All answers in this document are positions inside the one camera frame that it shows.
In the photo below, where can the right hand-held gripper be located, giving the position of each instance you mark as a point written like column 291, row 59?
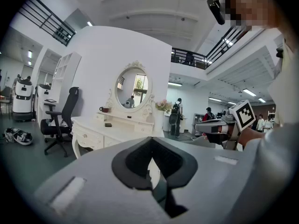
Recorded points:
column 243, row 115

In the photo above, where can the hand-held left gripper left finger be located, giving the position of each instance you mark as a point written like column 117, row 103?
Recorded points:
column 98, row 190

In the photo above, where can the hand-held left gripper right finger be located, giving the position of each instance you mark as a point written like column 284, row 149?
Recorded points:
column 210, row 185

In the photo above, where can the small white drawer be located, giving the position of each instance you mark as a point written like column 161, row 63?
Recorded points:
column 99, row 117
column 143, row 128

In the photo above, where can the white dressing table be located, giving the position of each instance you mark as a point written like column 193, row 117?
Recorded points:
column 93, row 125

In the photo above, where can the black square compact case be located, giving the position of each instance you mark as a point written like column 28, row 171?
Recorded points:
column 108, row 125

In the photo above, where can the person's right forearm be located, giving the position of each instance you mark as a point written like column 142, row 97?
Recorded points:
column 251, row 135

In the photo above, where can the ceiling light tube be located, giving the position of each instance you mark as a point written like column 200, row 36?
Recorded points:
column 215, row 99
column 174, row 84
column 249, row 92
column 262, row 100

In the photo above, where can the pink flower bouquet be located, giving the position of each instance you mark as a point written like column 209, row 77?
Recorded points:
column 163, row 105

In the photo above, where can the black metal railing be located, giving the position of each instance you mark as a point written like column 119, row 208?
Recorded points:
column 201, row 57
column 49, row 20

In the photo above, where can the oval white-framed mirror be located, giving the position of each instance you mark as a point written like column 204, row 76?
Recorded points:
column 132, row 87

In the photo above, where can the brown and white mug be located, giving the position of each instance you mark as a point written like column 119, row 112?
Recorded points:
column 104, row 109

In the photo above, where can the black office chair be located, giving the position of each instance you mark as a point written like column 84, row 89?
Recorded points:
column 70, row 106

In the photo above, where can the black and white gear bundle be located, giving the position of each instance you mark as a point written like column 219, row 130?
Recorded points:
column 19, row 136

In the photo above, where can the black tablet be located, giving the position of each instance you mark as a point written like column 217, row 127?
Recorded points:
column 50, row 100

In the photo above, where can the white service robot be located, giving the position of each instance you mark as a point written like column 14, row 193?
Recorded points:
column 22, row 99
column 42, row 101

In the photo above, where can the white cubby shelf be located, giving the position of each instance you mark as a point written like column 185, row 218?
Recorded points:
column 67, row 66

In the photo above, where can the person's head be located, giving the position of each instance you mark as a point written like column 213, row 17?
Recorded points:
column 252, row 6

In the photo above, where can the black head-mounted camera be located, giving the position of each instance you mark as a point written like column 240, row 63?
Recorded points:
column 216, row 8

